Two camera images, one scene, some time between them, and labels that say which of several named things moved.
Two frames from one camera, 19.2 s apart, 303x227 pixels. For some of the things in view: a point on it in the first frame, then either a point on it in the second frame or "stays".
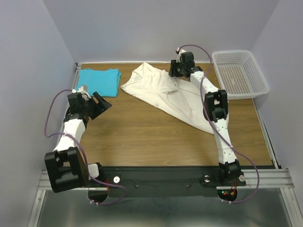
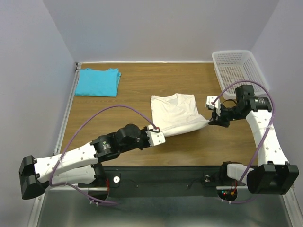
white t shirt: x=176 y=96 -> x=176 y=113
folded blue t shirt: x=105 y=82 stays
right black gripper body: x=180 y=67 -> x=227 y=114
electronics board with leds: x=227 y=194 stays
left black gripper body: x=86 y=108 -> x=144 y=140
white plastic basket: x=239 y=73 stays
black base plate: x=170 y=181 stays
